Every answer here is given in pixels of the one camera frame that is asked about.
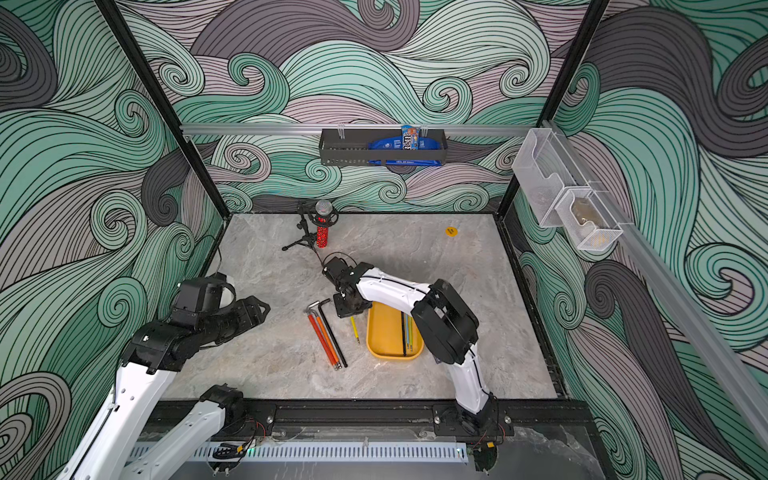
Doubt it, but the aluminium wall rail back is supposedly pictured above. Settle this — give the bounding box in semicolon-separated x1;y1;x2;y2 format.
180;122;533;137

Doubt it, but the black wall basket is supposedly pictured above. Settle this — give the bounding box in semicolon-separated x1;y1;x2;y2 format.
319;125;448;167

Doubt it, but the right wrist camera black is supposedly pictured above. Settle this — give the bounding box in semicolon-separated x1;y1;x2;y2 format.
322;254;353;284

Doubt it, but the yellow handled hex key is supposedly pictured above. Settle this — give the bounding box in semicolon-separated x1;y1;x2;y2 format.
350;316;361;345

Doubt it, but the red silver microphone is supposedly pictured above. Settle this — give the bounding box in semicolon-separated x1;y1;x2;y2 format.
315;200;333;248

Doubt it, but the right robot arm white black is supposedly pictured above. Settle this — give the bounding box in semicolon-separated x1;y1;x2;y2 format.
323;257;492;424

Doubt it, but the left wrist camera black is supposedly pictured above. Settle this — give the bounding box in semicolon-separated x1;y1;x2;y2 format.
168;273;236;329

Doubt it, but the clear wall bin small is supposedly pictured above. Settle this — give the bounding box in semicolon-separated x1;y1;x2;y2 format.
555;187;623;254

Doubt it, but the black corner frame post left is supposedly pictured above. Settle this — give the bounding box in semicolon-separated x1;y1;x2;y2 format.
94;0;231;220

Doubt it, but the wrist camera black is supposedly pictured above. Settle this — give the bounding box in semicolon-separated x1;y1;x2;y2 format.
168;273;236;329
322;254;353;284

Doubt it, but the white slotted cable duct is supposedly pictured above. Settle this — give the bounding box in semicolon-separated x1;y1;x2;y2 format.
128;442;469;464

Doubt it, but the orange handled hex key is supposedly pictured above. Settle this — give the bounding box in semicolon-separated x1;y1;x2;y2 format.
307;302;342;370

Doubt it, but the black corner frame post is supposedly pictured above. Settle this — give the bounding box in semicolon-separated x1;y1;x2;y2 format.
495;0;612;214
94;0;231;220

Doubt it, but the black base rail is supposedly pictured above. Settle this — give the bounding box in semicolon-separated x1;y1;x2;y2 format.
214;399;596;441

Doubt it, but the red handled hex key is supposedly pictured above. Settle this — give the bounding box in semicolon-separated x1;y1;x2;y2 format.
306;307;341;370

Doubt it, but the aluminium wall rail right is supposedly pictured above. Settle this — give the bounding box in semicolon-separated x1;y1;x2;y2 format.
543;120;767;447

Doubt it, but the aluminium wall rail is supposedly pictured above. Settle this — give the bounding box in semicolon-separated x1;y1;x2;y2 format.
180;122;533;137
543;120;767;447

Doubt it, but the black corner frame post right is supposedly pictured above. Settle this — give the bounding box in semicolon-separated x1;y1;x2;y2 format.
495;0;612;214

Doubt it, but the thin black hex key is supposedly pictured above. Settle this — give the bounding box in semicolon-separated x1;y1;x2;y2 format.
318;298;348;368

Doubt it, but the yellow storage tray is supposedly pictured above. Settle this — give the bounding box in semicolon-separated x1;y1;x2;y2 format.
366;302;424;361

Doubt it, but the black tripod microphone stand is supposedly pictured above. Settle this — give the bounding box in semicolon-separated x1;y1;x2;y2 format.
281;200;339;267

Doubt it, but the blue snack package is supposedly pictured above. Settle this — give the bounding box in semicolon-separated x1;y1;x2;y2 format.
367;125;442;166

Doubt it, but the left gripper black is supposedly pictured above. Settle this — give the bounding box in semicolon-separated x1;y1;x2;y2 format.
199;294;271;345

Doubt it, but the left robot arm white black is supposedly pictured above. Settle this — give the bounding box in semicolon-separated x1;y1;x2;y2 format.
59;296;270;479

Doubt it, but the clear wall bin large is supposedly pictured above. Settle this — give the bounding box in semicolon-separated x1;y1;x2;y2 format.
513;128;588;228

